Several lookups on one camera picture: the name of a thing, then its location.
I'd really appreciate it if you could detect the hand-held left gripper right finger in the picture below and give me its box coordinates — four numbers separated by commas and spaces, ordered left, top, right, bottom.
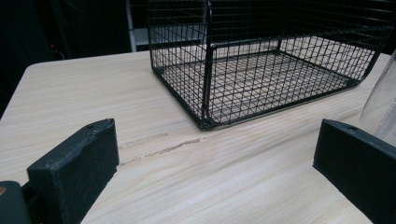
312, 118, 396, 224

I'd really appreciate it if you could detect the black wire mesh basket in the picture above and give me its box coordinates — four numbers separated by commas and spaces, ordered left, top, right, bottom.
146, 0, 396, 131

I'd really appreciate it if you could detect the clear plastic bag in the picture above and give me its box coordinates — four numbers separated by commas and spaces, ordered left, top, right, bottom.
358, 49, 396, 147

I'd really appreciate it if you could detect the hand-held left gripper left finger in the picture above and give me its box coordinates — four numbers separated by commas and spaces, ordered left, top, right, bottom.
26, 118, 120, 224

